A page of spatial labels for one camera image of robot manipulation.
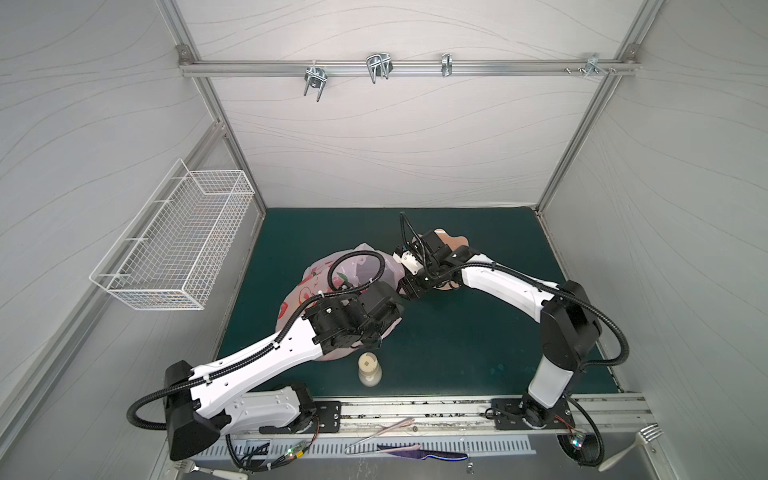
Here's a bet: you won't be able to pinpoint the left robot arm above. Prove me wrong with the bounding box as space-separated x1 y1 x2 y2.
126 250 403 461

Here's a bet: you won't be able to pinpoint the middle metal hook clamp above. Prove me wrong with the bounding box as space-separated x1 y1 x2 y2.
365 52 393 84

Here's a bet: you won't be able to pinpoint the right silver fork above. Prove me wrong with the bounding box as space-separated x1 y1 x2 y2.
597 423 663 472

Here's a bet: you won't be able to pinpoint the purple handled knife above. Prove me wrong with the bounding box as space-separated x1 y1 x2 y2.
377 444 469 462

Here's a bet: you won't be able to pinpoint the left silver fork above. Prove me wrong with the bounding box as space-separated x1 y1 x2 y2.
173 459 248 480

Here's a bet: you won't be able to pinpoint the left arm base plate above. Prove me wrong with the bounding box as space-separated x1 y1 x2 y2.
258 401 342 435

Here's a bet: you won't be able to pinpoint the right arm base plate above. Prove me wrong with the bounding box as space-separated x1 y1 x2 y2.
484 395 575 430

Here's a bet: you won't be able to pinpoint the pink clear tongs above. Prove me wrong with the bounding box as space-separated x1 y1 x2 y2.
344 417 415 454

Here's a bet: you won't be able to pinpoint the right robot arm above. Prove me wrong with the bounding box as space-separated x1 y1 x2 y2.
395 213 630 430

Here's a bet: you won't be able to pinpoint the small metal ring clamp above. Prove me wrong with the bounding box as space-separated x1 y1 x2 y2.
441 53 453 78

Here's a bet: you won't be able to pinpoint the small beige bottle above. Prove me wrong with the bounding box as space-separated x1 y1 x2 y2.
358 352 383 388

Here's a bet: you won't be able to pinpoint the white wire basket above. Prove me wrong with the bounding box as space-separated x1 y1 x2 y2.
89 159 254 311

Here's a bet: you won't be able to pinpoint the silver fork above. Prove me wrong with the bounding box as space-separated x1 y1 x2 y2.
597 423 663 472
173 459 248 480

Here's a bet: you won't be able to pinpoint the left metal hook clamp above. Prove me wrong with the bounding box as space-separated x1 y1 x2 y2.
303 65 328 102

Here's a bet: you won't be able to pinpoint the right metal bracket clamp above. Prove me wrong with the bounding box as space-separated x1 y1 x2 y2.
563 54 618 78

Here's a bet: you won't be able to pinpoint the tan fruit plate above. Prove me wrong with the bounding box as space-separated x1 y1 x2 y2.
435 228 469 291

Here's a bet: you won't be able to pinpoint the metal crossbar rail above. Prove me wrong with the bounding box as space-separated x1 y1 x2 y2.
180 57 641 78

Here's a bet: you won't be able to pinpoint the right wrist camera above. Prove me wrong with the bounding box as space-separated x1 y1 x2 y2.
393 250 423 276

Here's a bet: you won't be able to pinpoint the pink plastic bag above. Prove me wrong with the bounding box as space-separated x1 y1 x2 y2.
275 243 404 361

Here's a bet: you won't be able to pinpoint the metal hook clamp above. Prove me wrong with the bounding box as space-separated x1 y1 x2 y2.
365 52 393 84
303 65 328 102

